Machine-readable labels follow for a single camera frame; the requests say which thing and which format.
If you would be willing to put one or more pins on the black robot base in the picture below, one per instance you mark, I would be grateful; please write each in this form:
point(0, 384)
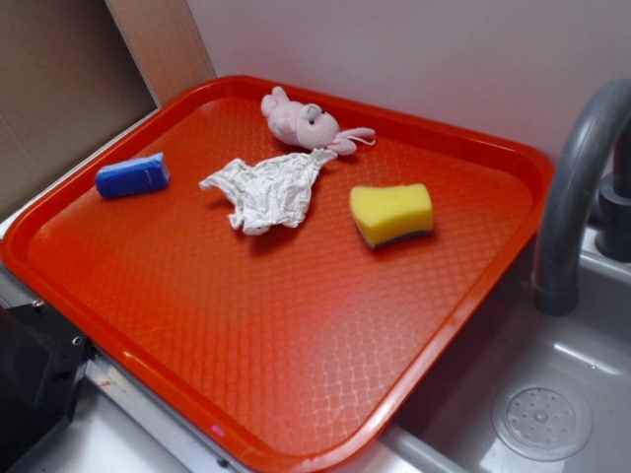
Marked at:
point(43, 362)

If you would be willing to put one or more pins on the yellow sponge with green underside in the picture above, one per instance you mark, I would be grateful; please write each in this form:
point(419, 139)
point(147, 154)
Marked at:
point(385, 214)

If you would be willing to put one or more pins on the blue sponge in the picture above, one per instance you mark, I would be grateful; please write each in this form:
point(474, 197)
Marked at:
point(136, 176)

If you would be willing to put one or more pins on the red plastic tray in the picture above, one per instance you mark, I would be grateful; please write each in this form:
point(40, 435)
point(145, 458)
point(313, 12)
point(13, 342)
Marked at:
point(291, 350)

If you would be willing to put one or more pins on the crumpled white cloth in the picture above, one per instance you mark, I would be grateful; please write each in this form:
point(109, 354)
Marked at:
point(274, 192)

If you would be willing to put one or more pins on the pink plush bunny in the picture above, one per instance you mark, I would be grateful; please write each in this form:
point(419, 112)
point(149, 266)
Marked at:
point(308, 126)

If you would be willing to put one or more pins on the grey toy faucet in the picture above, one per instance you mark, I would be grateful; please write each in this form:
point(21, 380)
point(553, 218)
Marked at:
point(592, 176)

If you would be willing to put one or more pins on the light wooden board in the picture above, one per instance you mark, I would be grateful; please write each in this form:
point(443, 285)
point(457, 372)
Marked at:
point(165, 44)

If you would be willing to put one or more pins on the grey plastic sink basin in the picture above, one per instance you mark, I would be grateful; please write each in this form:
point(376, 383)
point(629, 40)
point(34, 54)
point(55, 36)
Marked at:
point(521, 391)

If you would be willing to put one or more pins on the brown cardboard panel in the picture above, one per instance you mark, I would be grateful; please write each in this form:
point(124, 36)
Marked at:
point(68, 86)

